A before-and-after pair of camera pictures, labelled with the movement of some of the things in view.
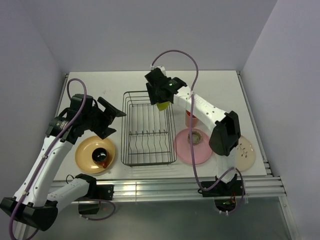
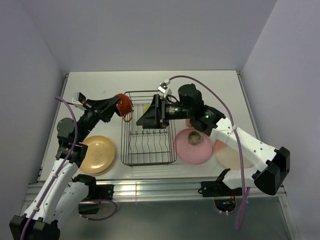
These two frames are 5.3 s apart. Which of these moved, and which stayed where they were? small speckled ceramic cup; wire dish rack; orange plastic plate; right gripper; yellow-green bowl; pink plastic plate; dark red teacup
Moved: right gripper; yellow-green bowl; dark red teacup
Stayed: wire dish rack; orange plastic plate; small speckled ceramic cup; pink plastic plate
